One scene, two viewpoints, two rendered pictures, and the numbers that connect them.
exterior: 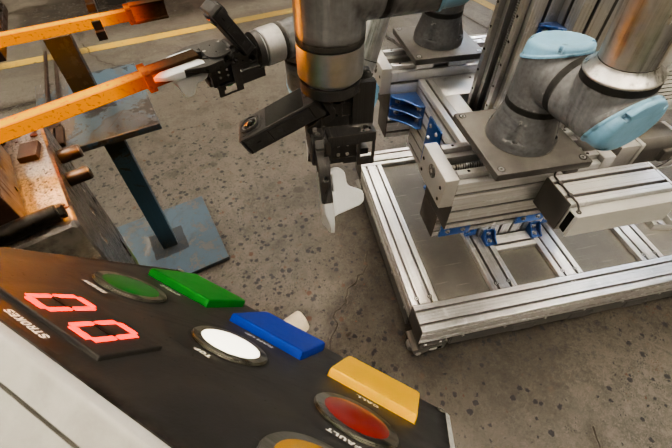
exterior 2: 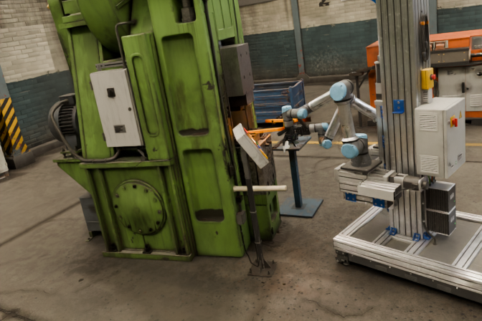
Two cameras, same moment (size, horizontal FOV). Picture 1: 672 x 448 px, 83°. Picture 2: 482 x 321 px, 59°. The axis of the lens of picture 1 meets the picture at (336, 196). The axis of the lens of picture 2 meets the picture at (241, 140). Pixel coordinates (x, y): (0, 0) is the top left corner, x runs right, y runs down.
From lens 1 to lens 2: 3.03 m
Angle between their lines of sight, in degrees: 57
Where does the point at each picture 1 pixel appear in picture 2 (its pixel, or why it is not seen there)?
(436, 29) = not seen: hidden behind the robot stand
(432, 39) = not seen: hidden behind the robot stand
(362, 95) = (290, 129)
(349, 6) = (285, 115)
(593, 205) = (366, 185)
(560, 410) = (367, 299)
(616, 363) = (413, 306)
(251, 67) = (305, 132)
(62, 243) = not seen: hidden behind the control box
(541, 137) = (355, 160)
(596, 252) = (437, 256)
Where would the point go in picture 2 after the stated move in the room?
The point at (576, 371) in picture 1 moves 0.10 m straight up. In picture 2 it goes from (391, 297) to (390, 285)
